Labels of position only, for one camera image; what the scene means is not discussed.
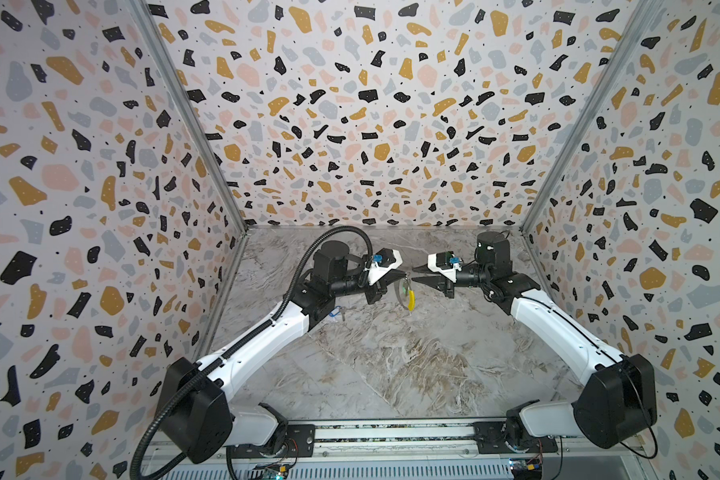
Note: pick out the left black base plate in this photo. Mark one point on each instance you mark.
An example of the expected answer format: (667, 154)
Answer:
(293, 440)

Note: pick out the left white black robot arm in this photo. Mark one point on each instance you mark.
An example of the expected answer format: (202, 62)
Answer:
(206, 420)

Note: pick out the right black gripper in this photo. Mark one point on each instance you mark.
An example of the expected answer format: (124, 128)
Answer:
(449, 282)

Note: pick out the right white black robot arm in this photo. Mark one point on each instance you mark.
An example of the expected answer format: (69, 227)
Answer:
(618, 397)

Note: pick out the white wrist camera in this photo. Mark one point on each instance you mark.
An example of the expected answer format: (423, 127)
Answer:
(385, 260)
(446, 264)

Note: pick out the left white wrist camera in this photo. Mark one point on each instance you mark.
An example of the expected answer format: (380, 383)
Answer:
(385, 260)

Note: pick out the aluminium mounting rail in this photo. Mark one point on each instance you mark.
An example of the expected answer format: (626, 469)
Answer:
(417, 440)

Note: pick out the right circuit board with wires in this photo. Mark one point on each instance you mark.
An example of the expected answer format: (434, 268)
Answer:
(526, 469)

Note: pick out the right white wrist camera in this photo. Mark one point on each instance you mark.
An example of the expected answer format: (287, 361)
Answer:
(446, 264)

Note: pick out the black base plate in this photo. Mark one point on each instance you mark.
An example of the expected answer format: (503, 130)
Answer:
(293, 440)
(502, 437)

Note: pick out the left green circuit board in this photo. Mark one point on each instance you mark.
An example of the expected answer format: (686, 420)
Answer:
(274, 472)

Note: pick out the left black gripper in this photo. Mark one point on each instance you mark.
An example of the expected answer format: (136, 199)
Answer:
(376, 293)

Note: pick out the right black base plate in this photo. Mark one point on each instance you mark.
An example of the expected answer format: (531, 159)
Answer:
(502, 437)

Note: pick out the white slotted cable duct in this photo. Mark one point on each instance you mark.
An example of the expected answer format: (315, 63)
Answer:
(436, 469)

